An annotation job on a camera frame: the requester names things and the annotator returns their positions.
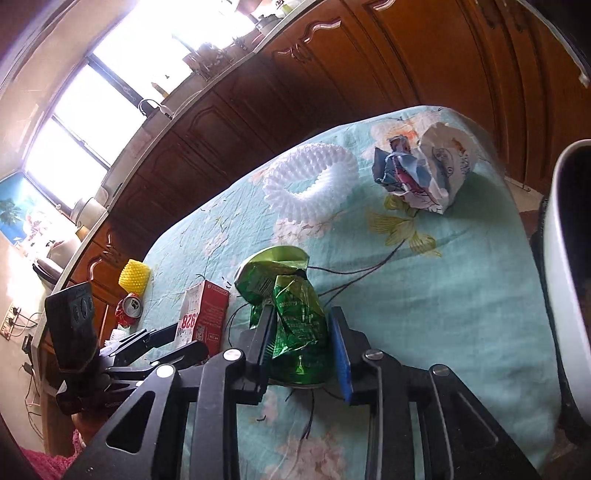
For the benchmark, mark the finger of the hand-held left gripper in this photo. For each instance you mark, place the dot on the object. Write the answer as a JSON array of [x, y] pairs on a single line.
[[189, 353], [152, 338]]

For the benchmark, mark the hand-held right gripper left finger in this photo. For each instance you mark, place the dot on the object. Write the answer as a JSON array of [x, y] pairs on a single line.
[[258, 360]]

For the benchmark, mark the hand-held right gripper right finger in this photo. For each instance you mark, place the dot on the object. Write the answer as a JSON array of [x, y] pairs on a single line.
[[340, 355]]

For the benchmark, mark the red and white carton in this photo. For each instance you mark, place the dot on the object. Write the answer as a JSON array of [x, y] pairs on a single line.
[[207, 314]]

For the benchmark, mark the crushed green can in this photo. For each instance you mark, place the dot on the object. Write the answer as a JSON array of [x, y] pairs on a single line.
[[295, 323]]

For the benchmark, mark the white bin with black bag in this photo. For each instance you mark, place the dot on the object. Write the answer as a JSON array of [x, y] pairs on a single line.
[[561, 277]]

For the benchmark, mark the crushed red can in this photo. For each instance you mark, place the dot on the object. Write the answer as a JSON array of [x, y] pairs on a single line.
[[129, 311]]

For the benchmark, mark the yellow foam fruit net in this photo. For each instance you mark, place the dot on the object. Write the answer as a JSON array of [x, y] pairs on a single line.
[[134, 277]]

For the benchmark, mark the rice cooker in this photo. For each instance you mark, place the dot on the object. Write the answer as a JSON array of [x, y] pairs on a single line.
[[57, 261]]

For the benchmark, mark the white kettle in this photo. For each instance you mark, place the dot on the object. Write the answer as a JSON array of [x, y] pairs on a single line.
[[90, 213]]

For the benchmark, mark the pink cloth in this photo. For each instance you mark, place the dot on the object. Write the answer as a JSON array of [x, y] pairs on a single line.
[[51, 461]]

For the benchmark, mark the teal floral tablecloth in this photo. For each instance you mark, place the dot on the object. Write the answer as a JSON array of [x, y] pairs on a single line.
[[461, 300]]

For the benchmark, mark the white kitchen countertop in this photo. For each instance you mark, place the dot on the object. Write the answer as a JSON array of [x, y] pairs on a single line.
[[121, 182]]

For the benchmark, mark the white foam fruit net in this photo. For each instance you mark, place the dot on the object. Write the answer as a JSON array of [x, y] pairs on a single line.
[[277, 189]]

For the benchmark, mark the crumpled blue red wrapper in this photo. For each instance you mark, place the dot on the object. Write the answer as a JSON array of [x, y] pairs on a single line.
[[397, 170]]

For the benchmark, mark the crumpled white paper wrapper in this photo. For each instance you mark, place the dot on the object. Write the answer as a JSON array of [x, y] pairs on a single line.
[[448, 157]]

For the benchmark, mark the kitchen window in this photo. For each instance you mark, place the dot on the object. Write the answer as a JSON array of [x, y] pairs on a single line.
[[92, 101]]

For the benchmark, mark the chrome sink faucet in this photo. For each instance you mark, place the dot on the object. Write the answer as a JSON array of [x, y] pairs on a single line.
[[147, 102]]

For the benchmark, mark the wooden lower cabinets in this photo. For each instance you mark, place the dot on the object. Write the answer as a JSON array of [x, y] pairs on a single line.
[[323, 69]]

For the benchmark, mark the dish rack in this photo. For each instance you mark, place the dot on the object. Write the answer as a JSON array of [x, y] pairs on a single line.
[[205, 55]]

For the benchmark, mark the wall power outlet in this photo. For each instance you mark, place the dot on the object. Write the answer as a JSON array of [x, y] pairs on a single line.
[[9, 323]]

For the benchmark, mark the blue wall picture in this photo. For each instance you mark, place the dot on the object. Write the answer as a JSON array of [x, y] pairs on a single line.
[[16, 212]]

